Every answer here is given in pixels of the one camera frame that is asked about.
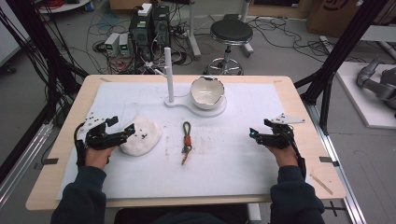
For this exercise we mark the person's right hand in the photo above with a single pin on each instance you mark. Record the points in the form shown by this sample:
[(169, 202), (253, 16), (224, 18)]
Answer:
[(283, 155)]

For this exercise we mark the black round stool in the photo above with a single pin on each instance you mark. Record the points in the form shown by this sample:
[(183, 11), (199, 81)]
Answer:
[(231, 32)]

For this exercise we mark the white platform board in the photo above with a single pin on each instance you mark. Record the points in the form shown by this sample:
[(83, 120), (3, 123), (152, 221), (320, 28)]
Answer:
[(358, 105)]

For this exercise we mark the white table leg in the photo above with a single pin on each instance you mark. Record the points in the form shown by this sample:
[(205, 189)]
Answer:
[(193, 31), (247, 28)]

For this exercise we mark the aluminium rail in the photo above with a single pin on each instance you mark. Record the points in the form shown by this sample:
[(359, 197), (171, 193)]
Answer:
[(339, 174), (21, 161)]

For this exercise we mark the person's torso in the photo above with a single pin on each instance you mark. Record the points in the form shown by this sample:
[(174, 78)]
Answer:
[(180, 216)]

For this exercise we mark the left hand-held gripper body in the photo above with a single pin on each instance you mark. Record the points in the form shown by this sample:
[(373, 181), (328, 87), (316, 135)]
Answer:
[(99, 139)]

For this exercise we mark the white eggshell-shaped bowl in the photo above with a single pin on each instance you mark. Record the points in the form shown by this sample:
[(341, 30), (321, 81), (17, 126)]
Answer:
[(207, 93)]

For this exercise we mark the black computer tower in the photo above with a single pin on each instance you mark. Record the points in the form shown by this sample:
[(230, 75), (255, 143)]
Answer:
[(140, 34), (161, 26)]

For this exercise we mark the person's left hand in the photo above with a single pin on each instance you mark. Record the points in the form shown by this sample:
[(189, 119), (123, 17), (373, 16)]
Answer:
[(99, 157)]

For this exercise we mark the white power strip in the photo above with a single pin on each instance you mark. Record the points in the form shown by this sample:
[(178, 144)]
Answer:
[(144, 9)]

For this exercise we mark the grey power supply unit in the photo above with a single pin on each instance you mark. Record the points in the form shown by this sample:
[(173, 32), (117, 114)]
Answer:
[(112, 44), (124, 45)]

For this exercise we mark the black tape strip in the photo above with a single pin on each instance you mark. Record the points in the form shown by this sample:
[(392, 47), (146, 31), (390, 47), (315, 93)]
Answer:
[(49, 161), (328, 160)]

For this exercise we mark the white table mat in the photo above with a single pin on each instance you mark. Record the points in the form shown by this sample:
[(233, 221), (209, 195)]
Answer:
[(224, 161)]

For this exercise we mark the white stand with pole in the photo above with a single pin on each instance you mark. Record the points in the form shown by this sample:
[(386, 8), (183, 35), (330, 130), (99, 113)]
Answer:
[(169, 77)]

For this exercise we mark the brown cardboard box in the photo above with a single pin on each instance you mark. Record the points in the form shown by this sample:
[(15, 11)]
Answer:
[(333, 15)]

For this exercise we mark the black metal frame post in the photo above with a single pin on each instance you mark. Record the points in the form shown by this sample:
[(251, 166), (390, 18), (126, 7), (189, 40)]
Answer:
[(40, 40), (339, 56)]

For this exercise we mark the thin wooden stick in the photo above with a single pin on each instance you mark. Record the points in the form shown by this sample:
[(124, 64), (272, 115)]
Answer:
[(321, 184)]

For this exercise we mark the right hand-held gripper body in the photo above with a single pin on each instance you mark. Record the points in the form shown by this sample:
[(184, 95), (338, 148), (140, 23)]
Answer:
[(280, 137)]

